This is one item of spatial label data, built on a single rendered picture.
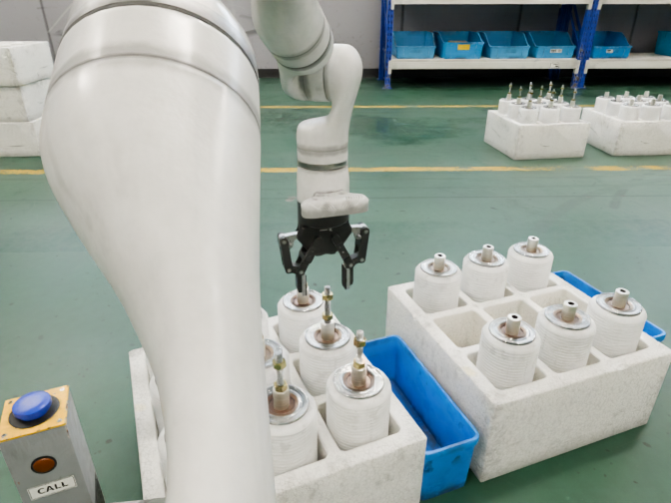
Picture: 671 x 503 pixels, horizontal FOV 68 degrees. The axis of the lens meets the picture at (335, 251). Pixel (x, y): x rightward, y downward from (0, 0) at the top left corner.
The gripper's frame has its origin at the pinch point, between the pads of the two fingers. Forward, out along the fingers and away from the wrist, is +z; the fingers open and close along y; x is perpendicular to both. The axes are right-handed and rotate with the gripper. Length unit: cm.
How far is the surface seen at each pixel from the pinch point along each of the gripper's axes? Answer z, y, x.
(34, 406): 2.5, 38.6, 13.4
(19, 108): 8, 99, -230
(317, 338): 10.2, 1.5, 0.2
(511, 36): -9, -302, -399
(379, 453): 17.6, -2.6, 18.9
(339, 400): 10.9, 1.8, 14.2
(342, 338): 10.1, -2.5, 1.6
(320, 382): 16.3, 2.1, 3.8
